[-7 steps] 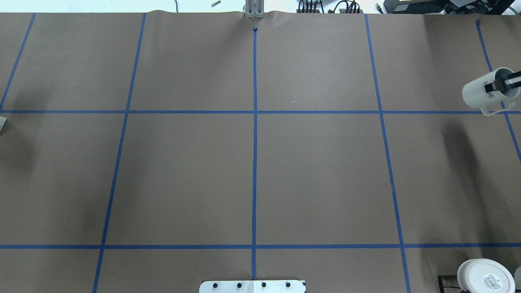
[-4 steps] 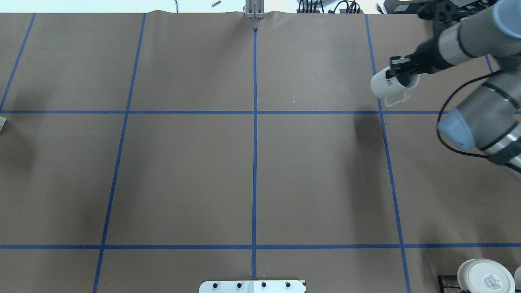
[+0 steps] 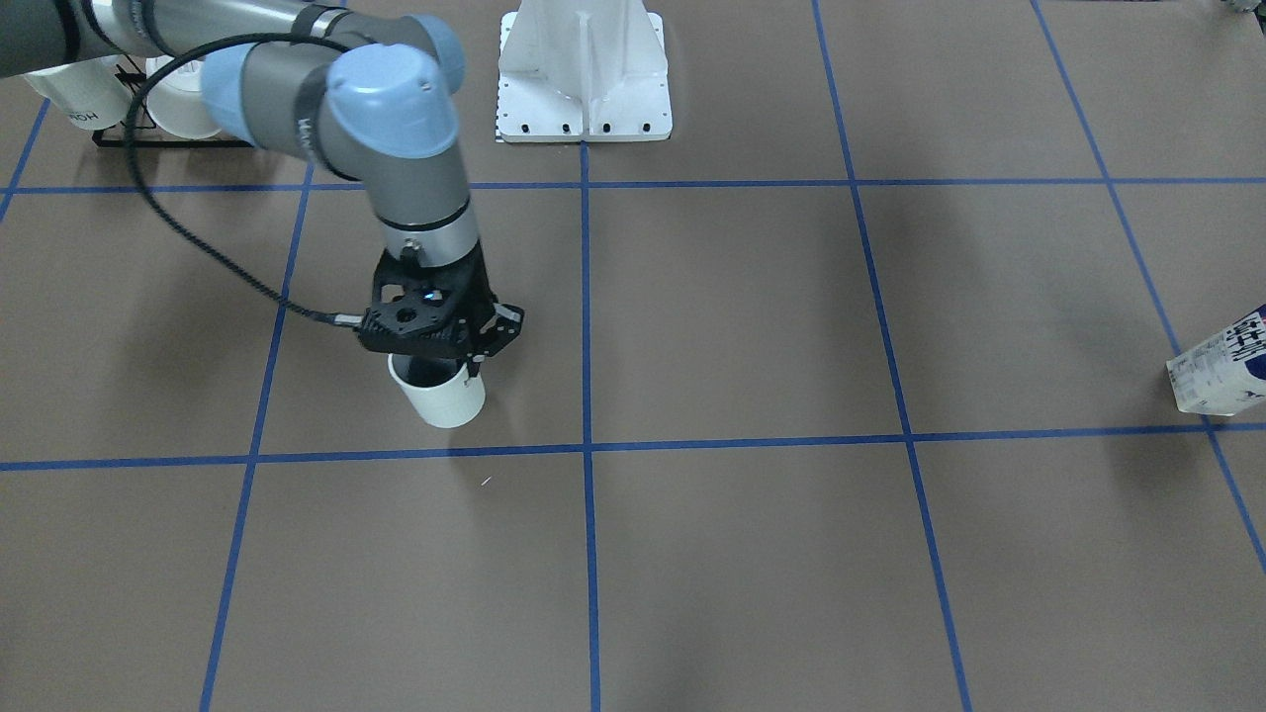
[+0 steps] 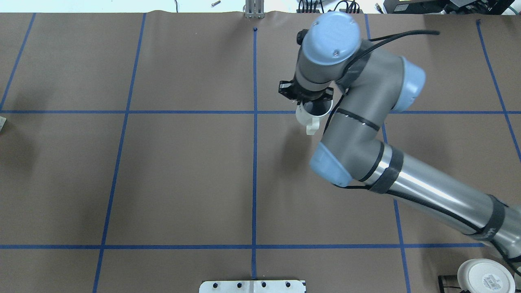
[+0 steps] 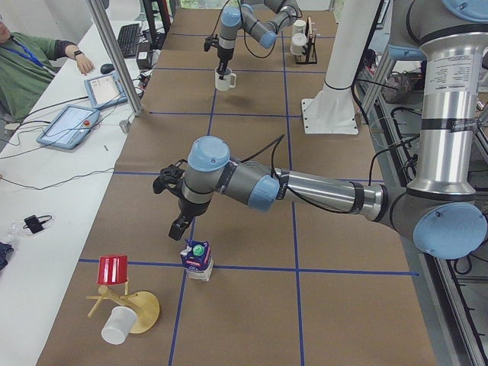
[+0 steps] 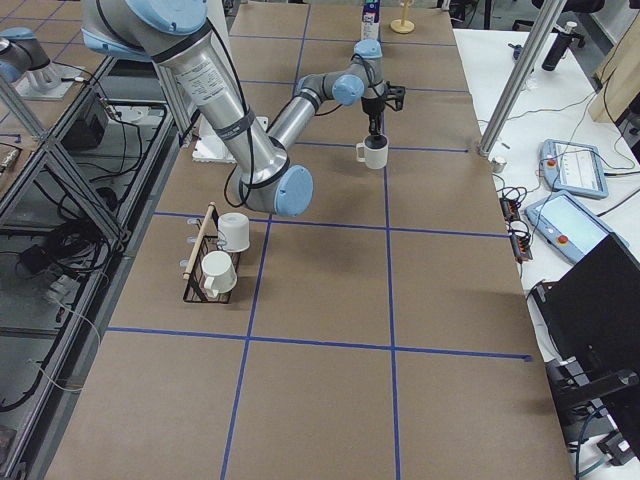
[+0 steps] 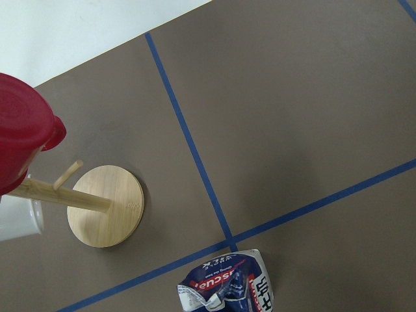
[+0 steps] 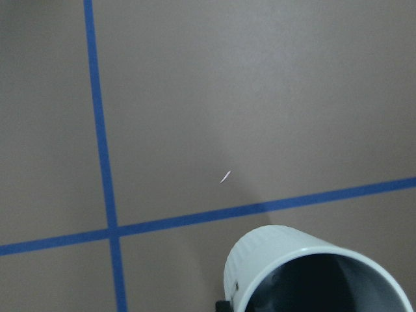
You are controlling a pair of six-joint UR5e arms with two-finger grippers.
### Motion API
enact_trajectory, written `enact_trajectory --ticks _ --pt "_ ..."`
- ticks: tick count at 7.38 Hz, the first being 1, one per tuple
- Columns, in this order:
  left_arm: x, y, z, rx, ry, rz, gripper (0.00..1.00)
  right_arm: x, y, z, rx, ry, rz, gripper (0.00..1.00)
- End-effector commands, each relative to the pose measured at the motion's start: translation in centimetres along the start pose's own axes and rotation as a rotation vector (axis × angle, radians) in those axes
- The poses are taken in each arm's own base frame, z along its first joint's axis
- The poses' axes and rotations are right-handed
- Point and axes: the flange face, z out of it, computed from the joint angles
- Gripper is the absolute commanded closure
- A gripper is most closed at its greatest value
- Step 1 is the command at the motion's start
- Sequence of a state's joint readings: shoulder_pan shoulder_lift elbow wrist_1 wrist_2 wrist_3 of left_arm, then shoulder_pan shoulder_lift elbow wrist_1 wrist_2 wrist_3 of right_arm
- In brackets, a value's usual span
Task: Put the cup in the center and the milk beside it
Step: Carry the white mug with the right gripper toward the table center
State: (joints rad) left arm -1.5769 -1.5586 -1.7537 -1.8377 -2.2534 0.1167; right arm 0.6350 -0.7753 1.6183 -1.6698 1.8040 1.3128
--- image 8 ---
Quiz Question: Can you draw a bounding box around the grey white ribbed mug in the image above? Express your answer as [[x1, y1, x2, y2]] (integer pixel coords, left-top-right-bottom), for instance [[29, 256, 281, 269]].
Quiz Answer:
[[224, 225, 413, 311]]

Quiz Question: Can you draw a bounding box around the small white paper scrap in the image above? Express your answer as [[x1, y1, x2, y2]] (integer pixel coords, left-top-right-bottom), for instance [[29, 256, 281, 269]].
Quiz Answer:
[[220, 170, 231, 183]]

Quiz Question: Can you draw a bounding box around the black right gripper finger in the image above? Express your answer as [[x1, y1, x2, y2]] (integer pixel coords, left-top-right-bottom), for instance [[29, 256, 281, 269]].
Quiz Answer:
[[215, 300, 229, 312]]

